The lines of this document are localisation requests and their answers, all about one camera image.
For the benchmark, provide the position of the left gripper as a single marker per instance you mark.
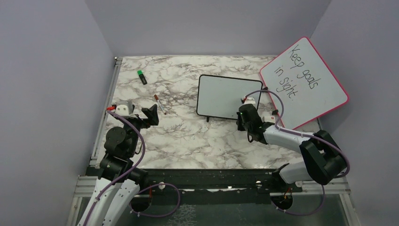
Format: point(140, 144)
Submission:
point(152, 114)

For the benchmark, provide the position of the red whiteboard marker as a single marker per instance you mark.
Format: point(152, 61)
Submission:
point(160, 104)

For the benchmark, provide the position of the black framed small whiteboard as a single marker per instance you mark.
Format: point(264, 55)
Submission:
point(220, 97)

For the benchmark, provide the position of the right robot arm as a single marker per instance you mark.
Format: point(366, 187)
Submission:
point(321, 162)

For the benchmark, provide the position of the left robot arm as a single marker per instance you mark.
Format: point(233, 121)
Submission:
point(119, 178)

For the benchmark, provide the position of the white whiteboard eraser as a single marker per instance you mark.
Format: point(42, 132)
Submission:
point(269, 118)

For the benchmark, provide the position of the pink framed written whiteboard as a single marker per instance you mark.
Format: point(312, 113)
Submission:
point(303, 86)

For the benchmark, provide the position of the green highlighter pen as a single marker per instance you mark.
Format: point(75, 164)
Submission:
point(142, 77)

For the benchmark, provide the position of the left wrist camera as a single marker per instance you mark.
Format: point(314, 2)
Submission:
point(124, 108)

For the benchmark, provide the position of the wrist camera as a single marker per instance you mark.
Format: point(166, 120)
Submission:
point(248, 100)
point(124, 108)

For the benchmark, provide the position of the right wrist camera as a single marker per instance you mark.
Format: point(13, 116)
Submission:
point(248, 100)

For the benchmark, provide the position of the aluminium frame rail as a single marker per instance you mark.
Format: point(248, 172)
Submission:
point(85, 181)

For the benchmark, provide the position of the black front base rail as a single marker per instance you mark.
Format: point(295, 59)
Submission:
point(206, 187)

